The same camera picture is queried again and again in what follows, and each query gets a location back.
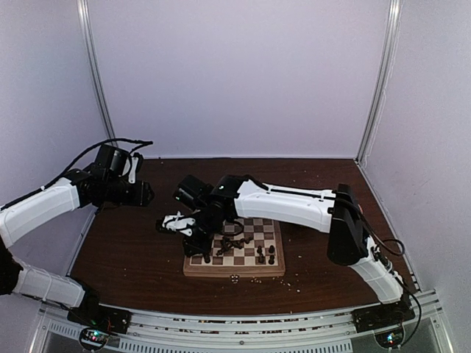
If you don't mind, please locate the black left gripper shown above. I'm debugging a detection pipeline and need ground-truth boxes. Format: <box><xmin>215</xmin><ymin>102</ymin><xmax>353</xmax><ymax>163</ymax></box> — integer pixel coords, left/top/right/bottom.
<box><xmin>105</xmin><ymin>177</ymin><xmax>154</xmax><ymax>207</ymax></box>

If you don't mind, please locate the dark knight chess piece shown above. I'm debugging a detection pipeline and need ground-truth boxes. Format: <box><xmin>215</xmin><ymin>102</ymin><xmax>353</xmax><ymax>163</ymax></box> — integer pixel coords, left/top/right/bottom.
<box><xmin>257</xmin><ymin>246</ymin><xmax>266</xmax><ymax>264</ymax></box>

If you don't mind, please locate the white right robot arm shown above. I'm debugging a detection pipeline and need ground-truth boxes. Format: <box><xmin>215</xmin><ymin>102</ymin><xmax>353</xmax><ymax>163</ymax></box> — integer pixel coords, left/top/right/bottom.
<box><xmin>173</xmin><ymin>174</ymin><xmax>411</xmax><ymax>325</ymax></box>

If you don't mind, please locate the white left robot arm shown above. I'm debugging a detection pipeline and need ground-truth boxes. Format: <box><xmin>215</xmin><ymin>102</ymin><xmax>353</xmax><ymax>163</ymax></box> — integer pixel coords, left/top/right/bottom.
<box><xmin>1</xmin><ymin>169</ymin><xmax>154</xmax><ymax>327</ymax></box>

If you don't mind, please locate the pile of dark chess pieces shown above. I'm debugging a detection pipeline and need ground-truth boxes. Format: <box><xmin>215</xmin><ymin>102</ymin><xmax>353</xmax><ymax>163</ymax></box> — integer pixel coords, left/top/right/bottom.
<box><xmin>216</xmin><ymin>236</ymin><xmax>253</xmax><ymax>256</ymax></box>

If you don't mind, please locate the wooden chess board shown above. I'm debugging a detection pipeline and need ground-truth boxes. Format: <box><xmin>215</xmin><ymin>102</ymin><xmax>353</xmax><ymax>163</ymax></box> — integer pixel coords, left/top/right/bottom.
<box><xmin>183</xmin><ymin>218</ymin><xmax>286</xmax><ymax>278</ymax></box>

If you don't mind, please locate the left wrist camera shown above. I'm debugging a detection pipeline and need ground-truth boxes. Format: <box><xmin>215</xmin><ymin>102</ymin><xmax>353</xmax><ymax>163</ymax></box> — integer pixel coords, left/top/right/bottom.
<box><xmin>122</xmin><ymin>152</ymin><xmax>144</xmax><ymax>184</ymax></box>

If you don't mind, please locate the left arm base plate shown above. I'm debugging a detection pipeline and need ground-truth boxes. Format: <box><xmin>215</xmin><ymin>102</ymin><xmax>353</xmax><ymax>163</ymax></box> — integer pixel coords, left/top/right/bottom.
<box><xmin>67</xmin><ymin>305</ymin><xmax>132</xmax><ymax>334</ymax></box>

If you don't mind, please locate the aluminium front frame rail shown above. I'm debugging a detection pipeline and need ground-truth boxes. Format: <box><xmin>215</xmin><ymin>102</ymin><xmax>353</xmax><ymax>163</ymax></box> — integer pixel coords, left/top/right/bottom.
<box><xmin>26</xmin><ymin>290</ymin><xmax>457</xmax><ymax>352</ymax></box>

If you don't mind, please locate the left aluminium corner post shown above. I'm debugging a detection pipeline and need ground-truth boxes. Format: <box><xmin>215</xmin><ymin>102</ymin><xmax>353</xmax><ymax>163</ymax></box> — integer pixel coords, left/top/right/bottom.
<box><xmin>77</xmin><ymin>0</ymin><xmax>116</xmax><ymax>138</ymax></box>

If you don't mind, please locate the aluminium corner post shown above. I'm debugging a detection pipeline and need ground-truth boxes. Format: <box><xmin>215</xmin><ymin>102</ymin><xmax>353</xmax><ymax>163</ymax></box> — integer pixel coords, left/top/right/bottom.
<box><xmin>355</xmin><ymin>0</ymin><xmax>403</xmax><ymax>165</ymax></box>
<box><xmin>77</xmin><ymin>0</ymin><xmax>116</xmax><ymax>138</ymax></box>

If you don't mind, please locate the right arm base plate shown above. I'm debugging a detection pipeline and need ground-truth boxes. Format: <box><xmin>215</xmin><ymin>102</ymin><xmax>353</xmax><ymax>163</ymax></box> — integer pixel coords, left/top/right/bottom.
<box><xmin>351</xmin><ymin>303</ymin><xmax>415</xmax><ymax>333</ymax></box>

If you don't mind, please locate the right aluminium corner post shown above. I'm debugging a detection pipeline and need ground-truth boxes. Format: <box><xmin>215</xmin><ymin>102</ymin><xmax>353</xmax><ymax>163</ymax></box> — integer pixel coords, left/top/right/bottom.
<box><xmin>355</xmin><ymin>0</ymin><xmax>403</xmax><ymax>165</ymax></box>

